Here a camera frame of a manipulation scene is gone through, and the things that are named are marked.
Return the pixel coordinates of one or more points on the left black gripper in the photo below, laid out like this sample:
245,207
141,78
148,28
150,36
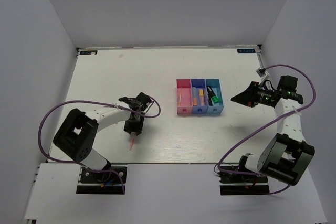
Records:
137,128

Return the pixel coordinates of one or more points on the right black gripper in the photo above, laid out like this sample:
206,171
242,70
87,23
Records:
249,96

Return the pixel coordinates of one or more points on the pink thin pen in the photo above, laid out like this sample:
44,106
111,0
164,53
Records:
133,137

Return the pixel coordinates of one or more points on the green black highlighter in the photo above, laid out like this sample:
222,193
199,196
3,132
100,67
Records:
214,97

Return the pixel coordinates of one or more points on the yellow thin pen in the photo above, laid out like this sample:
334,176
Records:
180,96

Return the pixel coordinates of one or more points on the orange clear highlighter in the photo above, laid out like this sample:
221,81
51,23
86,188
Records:
195,96

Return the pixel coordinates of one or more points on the purple black highlighter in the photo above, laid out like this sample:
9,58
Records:
209,100

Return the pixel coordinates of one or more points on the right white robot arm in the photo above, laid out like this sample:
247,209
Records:
287,156

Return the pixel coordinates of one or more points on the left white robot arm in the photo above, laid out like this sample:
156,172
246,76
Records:
77,133

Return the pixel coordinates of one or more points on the light blue drawer box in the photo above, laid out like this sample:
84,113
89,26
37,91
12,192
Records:
215,85

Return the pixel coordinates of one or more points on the right corner label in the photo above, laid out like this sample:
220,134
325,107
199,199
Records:
246,51

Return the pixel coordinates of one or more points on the corner label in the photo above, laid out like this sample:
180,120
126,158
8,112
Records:
246,51
88,52

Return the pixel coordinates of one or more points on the pink drawer box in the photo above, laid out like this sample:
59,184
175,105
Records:
186,102

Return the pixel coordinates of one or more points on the left corner label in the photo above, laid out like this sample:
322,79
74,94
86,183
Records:
88,52

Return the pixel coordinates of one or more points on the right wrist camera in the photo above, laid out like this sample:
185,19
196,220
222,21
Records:
264,75

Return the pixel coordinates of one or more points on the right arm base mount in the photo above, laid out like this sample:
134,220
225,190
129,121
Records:
238,184

